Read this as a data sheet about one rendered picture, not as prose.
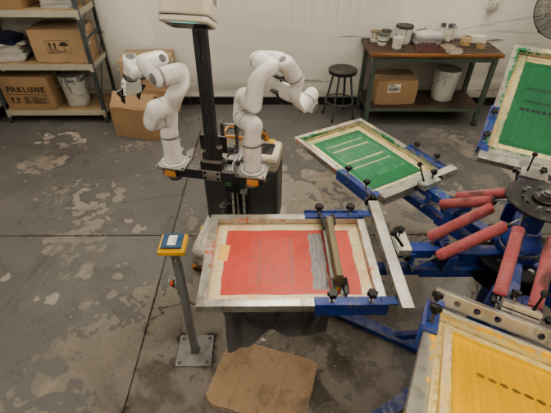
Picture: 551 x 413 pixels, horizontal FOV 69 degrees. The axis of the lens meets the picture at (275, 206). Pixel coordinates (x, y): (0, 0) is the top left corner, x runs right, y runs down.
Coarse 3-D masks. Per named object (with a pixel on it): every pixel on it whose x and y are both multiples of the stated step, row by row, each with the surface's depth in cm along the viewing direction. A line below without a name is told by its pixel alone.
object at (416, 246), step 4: (412, 244) 184; (416, 244) 184; (420, 244) 184; (424, 244) 184; (428, 244) 184; (412, 248) 182; (416, 248) 182; (420, 248) 182; (424, 248) 182; (428, 248) 182; (396, 252) 182; (412, 252) 182; (416, 252) 182; (420, 252) 182; (424, 252) 182; (428, 252) 182; (432, 252) 182; (400, 256) 184; (416, 256) 184; (420, 256) 184; (424, 256) 184; (428, 256) 184
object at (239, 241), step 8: (232, 232) 202; (240, 232) 202; (248, 232) 203; (256, 232) 203; (264, 232) 203; (272, 232) 203; (280, 232) 203; (288, 232) 203; (296, 232) 203; (304, 232) 203; (312, 232) 203; (320, 232) 203; (336, 232) 203; (344, 232) 203; (232, 240) 198; (240, 240) 198; (248, 240) 198; (296, 240) 198; (304, 240) 198; (344, 240) 198; (232, 248) 193; (240, 248) 193; (248, 248) 193; (296, 248) 194; (304, 248) 194; (344, 248) 194; (352, 248) 194; (232, 256) 189; (240, 256) 189; (248, 256) 189; (296, 256) 189; (304, 256) 189; (344, 256) 190; (352, 256) 190
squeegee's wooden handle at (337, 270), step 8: (328, 216) 196; (328, 224) 192; (328, 232) 189; (328, 240) 189; (336, 240) 184; (336, 248) 179; (336, 256) 175; (336, 264) 172; (336, 272) 168; (336, 280) 169
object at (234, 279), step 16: (224, 272) 181; (240, 272) 182; (304, 272) 182; (352, 272) 182; (224, 288) 174; (240, 288) 174; (256, 288) 174; (272, 288) 174; (288, 288) 174; (304, 288) 174; (352, 288) 175
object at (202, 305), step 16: (224, 224) 207; (240, 224) 207; (208, 240) 193; (368, 240) 194; (208, 256) 184; (368, 256) 185; (208, 272) 177; (368, 272) 182; (208, 288) 173; (208, 304) 163; (224, 304) 163; (240, 304) 163; (256, 304) 164; (272, 304) 164; (288, 304) 164; (304, 304) 164
